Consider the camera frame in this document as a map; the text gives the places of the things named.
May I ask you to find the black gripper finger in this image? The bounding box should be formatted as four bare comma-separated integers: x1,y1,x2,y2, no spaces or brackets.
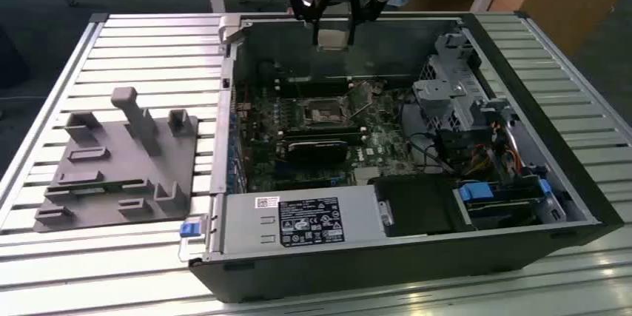
344,0,387,47
284,0,331,47

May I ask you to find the silver square CPU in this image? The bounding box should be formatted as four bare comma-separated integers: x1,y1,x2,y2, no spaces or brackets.
315,29,352,53

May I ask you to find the metal CPU socket cover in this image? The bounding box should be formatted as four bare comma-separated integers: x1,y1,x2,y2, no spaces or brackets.
344,81,385,117

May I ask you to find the black CPU socket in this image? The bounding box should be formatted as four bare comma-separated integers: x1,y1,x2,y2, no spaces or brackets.
299,97,355,128

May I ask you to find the silver metal drive cage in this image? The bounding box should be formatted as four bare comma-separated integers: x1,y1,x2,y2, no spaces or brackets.
411,33,496,132

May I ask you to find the black RAM stick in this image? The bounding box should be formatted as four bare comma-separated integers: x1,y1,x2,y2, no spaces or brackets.
283,131,363,143
281,125,360,136

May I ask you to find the green motherboard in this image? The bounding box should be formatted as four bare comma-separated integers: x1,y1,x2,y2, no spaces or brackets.
235,78,421,191

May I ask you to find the black graphics card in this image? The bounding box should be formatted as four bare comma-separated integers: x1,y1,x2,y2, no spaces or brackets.
284,138,352,164

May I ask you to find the small silver chipset heatsink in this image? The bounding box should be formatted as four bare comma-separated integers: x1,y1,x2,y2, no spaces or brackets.
355,167,381,184

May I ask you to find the black drive box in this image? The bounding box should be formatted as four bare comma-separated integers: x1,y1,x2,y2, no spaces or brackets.
373,175,471,238

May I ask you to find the blue disk carrier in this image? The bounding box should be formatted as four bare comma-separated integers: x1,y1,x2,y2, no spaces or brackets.
456,181,495,205

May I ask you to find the grey parts rack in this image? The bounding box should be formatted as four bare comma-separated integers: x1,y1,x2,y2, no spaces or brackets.
32,86,200,235

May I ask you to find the grey power supply with label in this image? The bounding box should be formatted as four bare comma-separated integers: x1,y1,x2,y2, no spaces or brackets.
216,184,387,255

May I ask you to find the blue case side latch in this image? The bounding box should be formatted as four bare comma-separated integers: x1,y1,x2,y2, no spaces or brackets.
179,219,207,239

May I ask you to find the green RAM stick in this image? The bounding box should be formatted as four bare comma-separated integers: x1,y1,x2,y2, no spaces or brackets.
47,178,145,197

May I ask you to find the black open PC case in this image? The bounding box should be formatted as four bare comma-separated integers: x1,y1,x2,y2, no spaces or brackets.
187,10,627,304

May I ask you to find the black internal cable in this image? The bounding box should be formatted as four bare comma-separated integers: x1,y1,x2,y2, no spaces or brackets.
404,131,456,175

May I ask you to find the orange and yellow wire bundle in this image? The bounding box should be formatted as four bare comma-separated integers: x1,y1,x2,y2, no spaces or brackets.
463,141,524,177

